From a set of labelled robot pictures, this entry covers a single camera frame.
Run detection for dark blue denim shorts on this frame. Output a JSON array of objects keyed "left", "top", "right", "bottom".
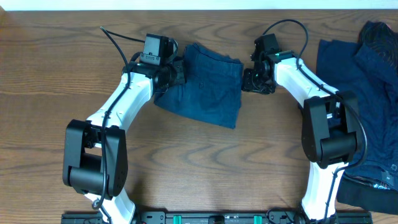
[{"left": 154, "top": 43, "right": 244, "bottom": 129}]

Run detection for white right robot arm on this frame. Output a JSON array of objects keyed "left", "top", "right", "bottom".
[{"left": 242, "top": 34, "right": 367, "bottom": 223}]

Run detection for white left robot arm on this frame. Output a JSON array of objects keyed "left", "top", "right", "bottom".
[{"left": 61, "top": 34, "right": 186, "bottom": 223}]

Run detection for dark blue denim garment pile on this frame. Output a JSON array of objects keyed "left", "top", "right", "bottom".
[{"left": 316, "top": 40, "right": 397, "bottom": 189}]

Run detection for black knit garment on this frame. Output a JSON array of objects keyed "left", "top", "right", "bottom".
[{"left": 358, "top": 21, "right": 397, "bottom": 72}]

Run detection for black garment with logo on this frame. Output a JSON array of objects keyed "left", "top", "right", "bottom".
[{"left": 336, "top": 174, "right": 397, "bottom": 215}]

